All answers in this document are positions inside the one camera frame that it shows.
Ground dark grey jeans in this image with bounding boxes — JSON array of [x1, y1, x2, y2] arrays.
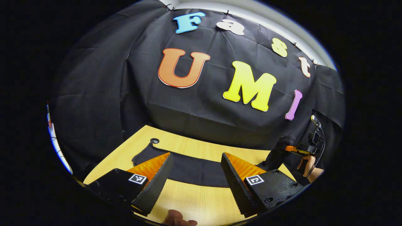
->
[[131, 143, 285, 188]]

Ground white printed board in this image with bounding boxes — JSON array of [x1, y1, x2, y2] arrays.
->
[[46, 102, 73, 175]]

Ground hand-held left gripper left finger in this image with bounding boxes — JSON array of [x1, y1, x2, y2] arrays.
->
[[84, 152, 174, 217]]

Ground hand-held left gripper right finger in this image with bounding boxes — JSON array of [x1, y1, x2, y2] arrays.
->
[[220, 152, 304, 218]]

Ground black backdrop cloth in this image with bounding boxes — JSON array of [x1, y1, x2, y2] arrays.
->
[[50, 0, 346, 181]]

